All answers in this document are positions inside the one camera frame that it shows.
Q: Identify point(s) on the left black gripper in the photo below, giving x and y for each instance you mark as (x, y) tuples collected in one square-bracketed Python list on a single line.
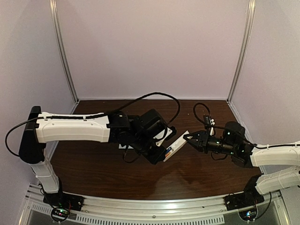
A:
[(160, 156)]

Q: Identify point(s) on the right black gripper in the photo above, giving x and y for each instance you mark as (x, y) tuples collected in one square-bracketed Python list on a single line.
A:
[(201, 144)]

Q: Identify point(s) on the white remote control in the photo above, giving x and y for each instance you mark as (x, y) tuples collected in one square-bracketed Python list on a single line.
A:
[(175, 147)]

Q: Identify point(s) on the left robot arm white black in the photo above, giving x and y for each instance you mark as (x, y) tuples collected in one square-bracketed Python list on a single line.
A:
[(144, 133)]

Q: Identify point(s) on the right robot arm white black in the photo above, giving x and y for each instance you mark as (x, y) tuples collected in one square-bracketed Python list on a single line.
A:
[(248, 155)]

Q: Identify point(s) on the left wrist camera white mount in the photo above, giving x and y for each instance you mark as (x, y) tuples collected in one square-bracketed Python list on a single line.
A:
[(165, 135)]

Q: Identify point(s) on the front aluminium rail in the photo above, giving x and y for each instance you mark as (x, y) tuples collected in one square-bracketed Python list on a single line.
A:
[(197, 211)]

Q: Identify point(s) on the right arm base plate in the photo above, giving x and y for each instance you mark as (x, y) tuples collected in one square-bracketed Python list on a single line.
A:
[(242, 200)]

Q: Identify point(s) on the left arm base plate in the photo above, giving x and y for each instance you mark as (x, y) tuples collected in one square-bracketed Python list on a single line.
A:
[(64, 200)]

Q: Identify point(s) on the right aluminium frame post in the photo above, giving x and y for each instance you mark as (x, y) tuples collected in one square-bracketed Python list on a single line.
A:
[(250, 15)]

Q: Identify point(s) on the aluminium frame post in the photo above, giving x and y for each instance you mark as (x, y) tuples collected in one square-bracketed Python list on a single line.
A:
[(250, 15), (61, 49)]

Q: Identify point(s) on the left aluminium frame post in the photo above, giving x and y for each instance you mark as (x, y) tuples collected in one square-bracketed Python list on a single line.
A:
[(61, 49)]

